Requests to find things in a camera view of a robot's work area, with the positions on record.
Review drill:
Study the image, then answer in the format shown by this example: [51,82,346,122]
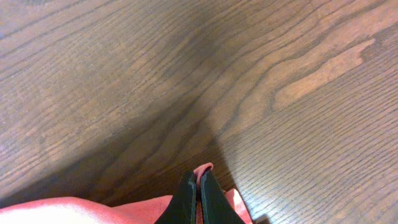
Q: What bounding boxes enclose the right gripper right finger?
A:
[200,169,244,224]

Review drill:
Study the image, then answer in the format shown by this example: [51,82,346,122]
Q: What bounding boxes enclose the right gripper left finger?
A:
[155,171,197,224]

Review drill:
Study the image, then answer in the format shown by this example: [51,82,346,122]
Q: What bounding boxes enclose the red t-shirt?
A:
[1,163,252,223]

